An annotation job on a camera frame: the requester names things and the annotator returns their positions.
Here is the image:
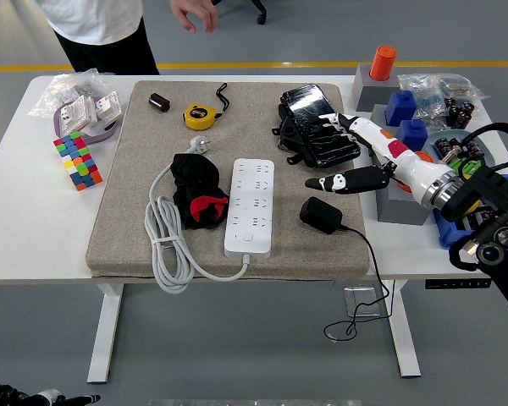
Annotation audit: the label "white wall socket panel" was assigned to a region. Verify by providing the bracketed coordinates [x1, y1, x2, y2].
[58, 95, 98, 132]
[93, 91, 123, 128]

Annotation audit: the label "blue block with knob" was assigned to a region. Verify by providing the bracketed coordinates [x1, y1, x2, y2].
[395, 118, 428, 153]
[384, 90, 418, 127]

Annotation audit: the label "blue-grey round plate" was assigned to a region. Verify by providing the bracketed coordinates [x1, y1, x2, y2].
[421, 129, 499, 173]

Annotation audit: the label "black pouch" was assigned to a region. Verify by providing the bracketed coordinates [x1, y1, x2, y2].
[272, 103, 323, 168]

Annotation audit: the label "white table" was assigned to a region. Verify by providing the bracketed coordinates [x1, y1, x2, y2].
[0, 74, 508, 385]

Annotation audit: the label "clear floor plate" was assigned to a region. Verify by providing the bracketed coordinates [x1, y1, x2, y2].
[343, 286, 382, 318]

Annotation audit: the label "colourful cube puzzle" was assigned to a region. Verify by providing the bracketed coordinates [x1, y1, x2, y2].
[52, 131, 104, 192]

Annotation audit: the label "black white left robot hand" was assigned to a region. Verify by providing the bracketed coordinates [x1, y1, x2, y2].
[0, 382, 102, 406]

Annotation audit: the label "black capacitors on plate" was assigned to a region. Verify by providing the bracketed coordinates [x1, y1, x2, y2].
[433, 135, 486, 162]

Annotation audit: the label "black power adapter with cord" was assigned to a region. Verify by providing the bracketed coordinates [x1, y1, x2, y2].
[299, 196, 395, 343]

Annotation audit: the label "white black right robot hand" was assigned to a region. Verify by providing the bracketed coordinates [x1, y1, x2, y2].
[304, 112, 455, 203]

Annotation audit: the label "black glossy phone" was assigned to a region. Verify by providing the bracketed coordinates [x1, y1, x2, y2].
[281, 84, 362, 169]

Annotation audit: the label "clear bag with white parts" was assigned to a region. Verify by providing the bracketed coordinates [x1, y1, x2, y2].
[27, 69, 115, 119]

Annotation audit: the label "clear bag with blue parts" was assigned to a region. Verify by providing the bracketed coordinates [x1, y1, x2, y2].
[397, 73, 450, 128]

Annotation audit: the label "green ribbed parts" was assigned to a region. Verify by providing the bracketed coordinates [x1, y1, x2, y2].
[459, 158, 487, 174]

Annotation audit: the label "purple flat ribbon cable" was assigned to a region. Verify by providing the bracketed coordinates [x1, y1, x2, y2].
[52, 103, 119, 145]

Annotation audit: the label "person's left hand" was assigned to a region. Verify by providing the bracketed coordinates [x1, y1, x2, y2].
[170, 0, 220, 34]

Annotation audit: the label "grey-brown fabric mat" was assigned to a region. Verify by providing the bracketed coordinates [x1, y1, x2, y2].
[86, 80, 370, 283]

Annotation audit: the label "pile of black capacitors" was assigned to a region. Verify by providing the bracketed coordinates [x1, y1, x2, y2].
[443, 97, 476, 129]

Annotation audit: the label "blue plastic bin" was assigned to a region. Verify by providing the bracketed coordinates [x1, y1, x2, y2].
[432, 173, 508, 250]

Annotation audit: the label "white power strip with cable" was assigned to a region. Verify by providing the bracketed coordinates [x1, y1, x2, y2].
[143, 135, 276, 294]

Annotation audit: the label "yellow tape measure with strap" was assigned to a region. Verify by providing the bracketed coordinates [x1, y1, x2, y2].
[183, 82, 229, 130]

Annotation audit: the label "person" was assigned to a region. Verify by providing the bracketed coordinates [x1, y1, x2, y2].
[36, 0, 160, 76]

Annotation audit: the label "black table control panel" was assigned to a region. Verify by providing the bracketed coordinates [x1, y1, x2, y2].
[425, 277, 492, 291]

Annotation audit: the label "dark brown small cylinder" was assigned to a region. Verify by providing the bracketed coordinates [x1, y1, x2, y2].
[147, 92, 172, 113]

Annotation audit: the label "grey square holder block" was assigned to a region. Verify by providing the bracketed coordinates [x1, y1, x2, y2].
[370, 104, 393, 124]
[376, 185, 435, 225]
[351, 63, 401, 113]

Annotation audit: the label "black and red cloth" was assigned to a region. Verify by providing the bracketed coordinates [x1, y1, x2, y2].
[171, 153, 230, 231]

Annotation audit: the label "clear bag with metal parts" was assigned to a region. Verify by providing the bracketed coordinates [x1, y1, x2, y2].
[438, 74, 490, 102]

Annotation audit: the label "black office chair base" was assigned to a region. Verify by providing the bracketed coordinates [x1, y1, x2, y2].
[211, 0, 267, 25]

